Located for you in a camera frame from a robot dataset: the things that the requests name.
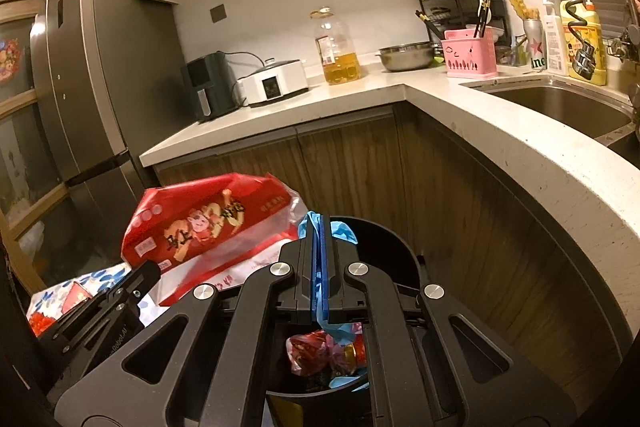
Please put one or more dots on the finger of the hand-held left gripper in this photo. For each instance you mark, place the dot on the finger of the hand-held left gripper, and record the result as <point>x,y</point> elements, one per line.
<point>140,279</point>

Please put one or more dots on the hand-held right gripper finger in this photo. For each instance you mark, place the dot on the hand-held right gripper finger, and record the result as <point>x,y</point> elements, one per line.
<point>324,252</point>
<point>313,257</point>

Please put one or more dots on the blue glove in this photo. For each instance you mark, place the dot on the blue glove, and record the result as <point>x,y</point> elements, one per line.
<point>345,231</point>

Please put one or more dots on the black trash bin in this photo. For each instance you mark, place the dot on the black trash bin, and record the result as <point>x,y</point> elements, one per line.
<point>385,252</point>

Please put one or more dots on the red snack package bag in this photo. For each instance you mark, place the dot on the red snack package bag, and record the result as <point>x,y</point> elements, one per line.
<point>200,227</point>

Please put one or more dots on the red plastic bag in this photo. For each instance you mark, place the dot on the red plastic bag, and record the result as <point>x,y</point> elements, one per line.
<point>307,352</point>

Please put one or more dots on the red small package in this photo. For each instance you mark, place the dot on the red small package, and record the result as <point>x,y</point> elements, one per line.
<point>79,298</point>

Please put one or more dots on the red crumpled wrapper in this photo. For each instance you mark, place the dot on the red crumpled wrapper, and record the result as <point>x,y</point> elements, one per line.
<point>40,324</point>

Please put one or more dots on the wooden lower cabinet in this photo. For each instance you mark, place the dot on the wooden lower cabinet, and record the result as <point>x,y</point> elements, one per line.
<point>450,187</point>

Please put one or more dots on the white electric cooker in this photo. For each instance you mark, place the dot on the white electric cooker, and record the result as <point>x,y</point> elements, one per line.
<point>272,84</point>

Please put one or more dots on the cooking oil bottle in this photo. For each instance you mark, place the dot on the cooking oil bottle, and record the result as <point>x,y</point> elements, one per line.
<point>337,57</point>

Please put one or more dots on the dark green air fryer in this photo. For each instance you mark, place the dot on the dark green air fryer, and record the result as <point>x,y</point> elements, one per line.
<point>207,87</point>

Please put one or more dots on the grey steel refrigerator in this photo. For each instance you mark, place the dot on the grey steel refrigerator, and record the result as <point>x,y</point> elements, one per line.
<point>100,82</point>

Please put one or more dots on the wooden glass sliding door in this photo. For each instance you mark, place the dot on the wooden glass sliding door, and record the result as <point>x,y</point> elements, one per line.
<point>30,102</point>

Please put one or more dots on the stainless steel pot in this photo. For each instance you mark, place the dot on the stainless steel pot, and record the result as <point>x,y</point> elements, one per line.
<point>405,57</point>

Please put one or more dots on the white kitchen countertop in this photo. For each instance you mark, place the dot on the white kitchen countertop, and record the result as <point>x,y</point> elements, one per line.
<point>500,117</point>

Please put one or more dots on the pink utensil holder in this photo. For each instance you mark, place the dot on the pink utensil holder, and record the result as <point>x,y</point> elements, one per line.
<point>467,57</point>

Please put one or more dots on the red round door decoration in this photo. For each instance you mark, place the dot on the red round door decoration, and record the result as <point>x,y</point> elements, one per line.
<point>11,59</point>

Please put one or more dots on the stainless steel sink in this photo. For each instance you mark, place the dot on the stainless steel sink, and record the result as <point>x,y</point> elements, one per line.
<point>550,107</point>

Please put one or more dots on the black chopsticks bundle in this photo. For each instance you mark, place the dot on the black chopsticks bundle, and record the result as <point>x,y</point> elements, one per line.
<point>482,14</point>

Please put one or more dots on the silver can red star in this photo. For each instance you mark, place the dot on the silver can red star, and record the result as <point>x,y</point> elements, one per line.
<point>535,47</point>

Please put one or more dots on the white pump bottle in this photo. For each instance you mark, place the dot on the white pump bottle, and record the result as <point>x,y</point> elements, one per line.
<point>554,42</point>

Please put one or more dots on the yellow detergent bottle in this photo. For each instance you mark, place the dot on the yellow detergent bottle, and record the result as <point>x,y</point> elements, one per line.
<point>595,52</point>

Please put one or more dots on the dark wall outlet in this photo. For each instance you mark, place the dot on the dark wall outlet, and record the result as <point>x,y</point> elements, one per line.
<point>218,14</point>

